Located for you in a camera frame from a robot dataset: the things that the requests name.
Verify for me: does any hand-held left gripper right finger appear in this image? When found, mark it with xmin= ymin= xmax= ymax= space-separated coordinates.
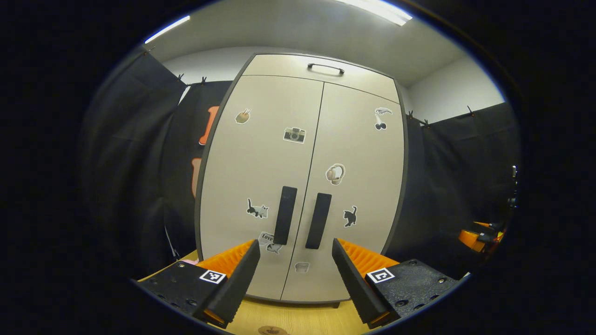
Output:
xmin=332 ymin=238 xmax=462 ymax=330

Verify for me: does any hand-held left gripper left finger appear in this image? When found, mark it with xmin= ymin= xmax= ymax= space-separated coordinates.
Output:
xmin=135 ymin=240 xmax=262 ymax=329

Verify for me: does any white cabinet door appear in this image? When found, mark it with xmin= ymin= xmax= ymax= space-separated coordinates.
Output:
xmin=199 ymin=75 xmax=325 ymax=301
xmin=281 ymin=82 xmax=406 ymax=303

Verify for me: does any black backdrop cloth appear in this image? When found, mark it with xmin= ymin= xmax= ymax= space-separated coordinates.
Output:
xmin=78 ymin=46 xmax=520 ymax=281

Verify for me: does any white and grey cabinet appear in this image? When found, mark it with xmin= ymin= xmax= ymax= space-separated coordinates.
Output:
xmin=194 ymin=52 xmax=410 ymax=309

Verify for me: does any white cabinet drawer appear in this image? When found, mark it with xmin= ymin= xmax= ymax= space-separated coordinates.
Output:
xmin=242 ymin=53 xmax=401 ymax=104

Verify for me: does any ceiling strip light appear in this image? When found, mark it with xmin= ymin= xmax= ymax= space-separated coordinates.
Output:
xmin=144 ymin=15 xmax=191 ymax=44
xmin=335 ymin=0 xmax=413 ymax=27

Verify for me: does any black door handle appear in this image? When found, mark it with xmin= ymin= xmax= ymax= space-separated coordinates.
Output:
xmin=273 ymin=186 xmax=298 ymax=246
xmin=305 ymin=192 xmax=333 ymax=250

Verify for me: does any black drawer handle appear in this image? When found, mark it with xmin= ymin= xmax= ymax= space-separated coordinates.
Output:
xmin=307 ymin=63 xmax=345 ymax=76

